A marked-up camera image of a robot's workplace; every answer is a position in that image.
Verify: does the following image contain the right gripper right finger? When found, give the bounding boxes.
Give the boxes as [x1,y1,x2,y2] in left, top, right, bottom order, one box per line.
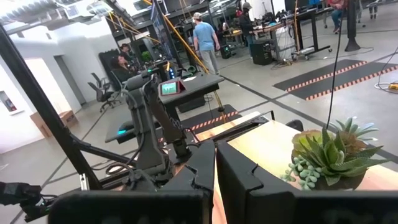
[216,140,398,224]

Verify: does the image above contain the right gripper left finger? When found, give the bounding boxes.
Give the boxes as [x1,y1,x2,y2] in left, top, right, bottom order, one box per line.
[48,139,216,224]

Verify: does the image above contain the black orange-striped floor mat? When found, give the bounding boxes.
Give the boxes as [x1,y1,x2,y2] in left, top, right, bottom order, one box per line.
[272,58,398,101]
[181,104,239,132]

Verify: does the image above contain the tablet in red case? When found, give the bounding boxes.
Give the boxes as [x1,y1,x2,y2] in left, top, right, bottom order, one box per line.
[159,80,187,96]

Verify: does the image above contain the dark grey side table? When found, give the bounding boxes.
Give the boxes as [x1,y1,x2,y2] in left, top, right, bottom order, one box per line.
[157,73,225,124]

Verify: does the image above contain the potted succulent plant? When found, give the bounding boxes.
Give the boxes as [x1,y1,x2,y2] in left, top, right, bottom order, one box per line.
[279,116,390,191]

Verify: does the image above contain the grey office chair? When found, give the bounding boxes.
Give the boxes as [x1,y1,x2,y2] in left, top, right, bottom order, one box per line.
[87,72,123,113]

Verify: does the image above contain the person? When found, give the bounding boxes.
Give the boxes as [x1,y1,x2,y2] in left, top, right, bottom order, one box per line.
[119,43,135,63]
[238,2,261,58]
[110,54,139,84]
[192,11,221,76]
[325,0,348,34]

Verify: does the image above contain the yellow slanted pole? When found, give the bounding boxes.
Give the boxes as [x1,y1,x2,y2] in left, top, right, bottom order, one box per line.
[161,14,225,112]

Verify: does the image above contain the cardboard box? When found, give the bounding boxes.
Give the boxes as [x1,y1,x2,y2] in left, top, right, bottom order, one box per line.
[30,110,79,138]

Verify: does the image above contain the black equipment case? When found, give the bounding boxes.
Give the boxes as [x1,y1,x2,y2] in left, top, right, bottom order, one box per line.
[249,39,275,66]

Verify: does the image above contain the black standing desk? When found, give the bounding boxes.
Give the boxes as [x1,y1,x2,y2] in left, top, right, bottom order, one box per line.
[257,6,333,62]

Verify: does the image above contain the black pole with base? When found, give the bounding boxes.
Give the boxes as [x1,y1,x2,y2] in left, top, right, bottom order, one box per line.
[344,0,361,53]

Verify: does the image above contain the black hanging cable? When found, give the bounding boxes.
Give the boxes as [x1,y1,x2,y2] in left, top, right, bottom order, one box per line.
[325,0,345,131]

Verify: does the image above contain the black aluminium table frame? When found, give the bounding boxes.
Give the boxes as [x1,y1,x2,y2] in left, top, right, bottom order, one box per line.
[0,24,276,191]

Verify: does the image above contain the small black camera mount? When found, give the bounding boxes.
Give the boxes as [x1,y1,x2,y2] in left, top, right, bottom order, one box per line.
[0,181,52,222]

